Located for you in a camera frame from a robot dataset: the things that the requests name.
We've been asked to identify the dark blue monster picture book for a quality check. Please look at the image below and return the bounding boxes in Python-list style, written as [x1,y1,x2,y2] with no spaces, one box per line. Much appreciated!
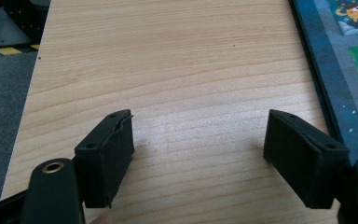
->
[288,0,358,166]

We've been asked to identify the black yellow striped base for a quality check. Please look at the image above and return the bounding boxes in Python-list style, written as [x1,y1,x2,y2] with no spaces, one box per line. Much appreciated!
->
[0,0,51,56]

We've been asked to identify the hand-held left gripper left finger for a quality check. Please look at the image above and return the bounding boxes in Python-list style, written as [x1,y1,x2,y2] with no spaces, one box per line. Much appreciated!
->
[74,108,135,209]

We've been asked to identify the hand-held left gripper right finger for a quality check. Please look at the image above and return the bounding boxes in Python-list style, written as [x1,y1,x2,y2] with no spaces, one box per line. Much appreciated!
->
[263,108,351,209]

